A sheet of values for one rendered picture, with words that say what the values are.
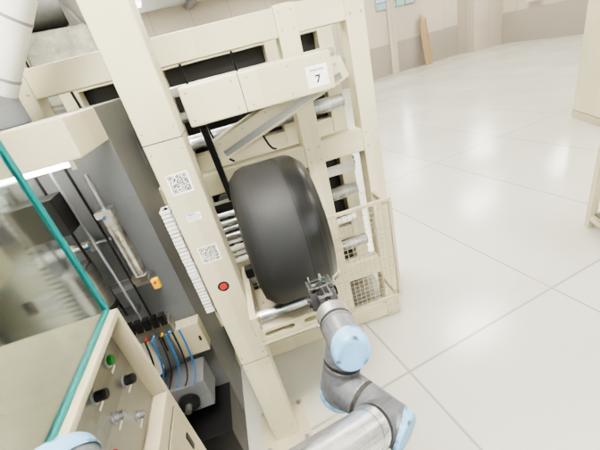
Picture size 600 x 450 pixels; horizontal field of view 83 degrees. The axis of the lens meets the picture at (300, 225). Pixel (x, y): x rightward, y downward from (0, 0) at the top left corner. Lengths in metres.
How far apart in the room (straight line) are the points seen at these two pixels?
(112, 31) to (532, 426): 2.32
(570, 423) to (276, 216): 1.73
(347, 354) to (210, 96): 1.05
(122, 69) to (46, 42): 3.40
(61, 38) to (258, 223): 3.73
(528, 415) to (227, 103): 2.02
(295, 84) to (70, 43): 3.36
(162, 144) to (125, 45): 0.28
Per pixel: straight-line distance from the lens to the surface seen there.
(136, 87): 1.19
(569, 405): 2.30
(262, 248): 1.12
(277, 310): 1.42
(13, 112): 1.62
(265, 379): 1.79
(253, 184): 1.19
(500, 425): 2.16
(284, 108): 1.60
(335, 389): 0.87
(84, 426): 1.04
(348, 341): 0.79
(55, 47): 4.54
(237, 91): 1.43
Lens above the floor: 1.82
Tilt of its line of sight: 27 degrees down
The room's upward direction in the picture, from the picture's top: 15 degrees counter-clockwise
